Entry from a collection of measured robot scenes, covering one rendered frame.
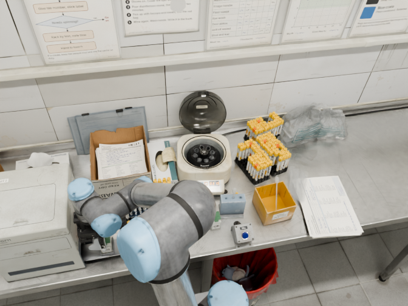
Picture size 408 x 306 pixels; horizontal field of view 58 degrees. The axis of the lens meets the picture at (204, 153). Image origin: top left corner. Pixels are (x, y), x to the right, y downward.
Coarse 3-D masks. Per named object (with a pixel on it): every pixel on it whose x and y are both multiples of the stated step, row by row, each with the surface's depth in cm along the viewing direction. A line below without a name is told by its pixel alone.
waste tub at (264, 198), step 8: (272, 184) 154; (280, 184) 157; (256, 192) 152; (264, 192) 158; (272, 192) 160; (280, 192) 160; (288, 192) 152; (256, 200) 154; (264, 200) 160; (272, 200) 160; (280, 200) 160; (288, 200) 154; (256, 208) 156; (264, 208) 147; (272, 208) 157; (280, 208) 157; (288, 208) 147; (264, 216) 149; (272, 216) 148; (280, 216) 150; (288, 216) 152; (264, 224) 151
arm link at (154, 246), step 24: (144, 216) 72; (168, 216) 72; (192, 216) 73; (120, 240) 72; (144, 240) 68; (168, 240) 70; (192, 240) 74; (144, 264) 68; (168, 264) 71; (168, 288) 78
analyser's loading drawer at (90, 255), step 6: (114, 240) 141; (84, 246) 139; (114, 246) 139; (84, 252) 137; (90, 252) 137; (96, 252) 137; (114, 252) 137; (84, 258) 136; (90, 258) 136; (96, 258) 136
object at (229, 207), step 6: (222, 198) 149; (228, 198) 149; (234, 198) 149; (240, 198) 150; (222, 204) 148; (228, 204) 148; (234, 204) 149; (240, 204) 149; (222, 210) 151; (228, 210) 152; (234, 210) 152; (240, 210) 152; (222, 216) 153; (228, 216) 153; (234, 216) 154; (240, 216) 154
